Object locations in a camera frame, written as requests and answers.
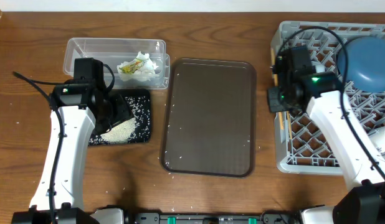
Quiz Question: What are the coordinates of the yellow snack wrapper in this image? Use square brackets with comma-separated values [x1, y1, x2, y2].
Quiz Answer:
[119, 60, 145, 74]

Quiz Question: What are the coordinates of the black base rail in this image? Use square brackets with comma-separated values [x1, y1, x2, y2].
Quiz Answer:
[130, 212, 301, 224]

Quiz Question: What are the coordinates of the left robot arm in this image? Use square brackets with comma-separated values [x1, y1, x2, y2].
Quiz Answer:
[11, 84, 126, 223]

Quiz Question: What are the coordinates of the clear plastic bin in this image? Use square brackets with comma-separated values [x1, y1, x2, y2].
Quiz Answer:
[63, 37, 170, 90]

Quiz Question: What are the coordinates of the black rectangular tray bin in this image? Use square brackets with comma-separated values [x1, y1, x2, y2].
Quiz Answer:
[88, 89, 152, 146]

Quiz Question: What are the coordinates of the white napkin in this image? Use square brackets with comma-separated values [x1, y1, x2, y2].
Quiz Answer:
[116, 52, 159, 82]

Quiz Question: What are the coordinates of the wooden chopstick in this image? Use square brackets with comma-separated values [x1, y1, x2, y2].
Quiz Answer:
[286, 111, 293, 140]
[270, 48, 285, 130]

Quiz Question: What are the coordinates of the dark blue plate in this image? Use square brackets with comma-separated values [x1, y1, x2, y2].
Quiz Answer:
[336, 37, 385, 93]

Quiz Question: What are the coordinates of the spilled rice pile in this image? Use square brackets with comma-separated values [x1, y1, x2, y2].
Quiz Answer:
[88, 96, 152, 146]

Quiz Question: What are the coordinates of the brown serving tray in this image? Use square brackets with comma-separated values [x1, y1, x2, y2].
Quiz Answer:
[160, 58, 256, 178]

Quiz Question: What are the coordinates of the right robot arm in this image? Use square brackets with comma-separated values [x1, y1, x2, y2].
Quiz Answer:
[267, 72, 385, 223]

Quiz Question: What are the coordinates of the pink-inside paper cup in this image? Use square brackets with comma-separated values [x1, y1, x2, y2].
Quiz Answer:
[369, 126, 385, 153]

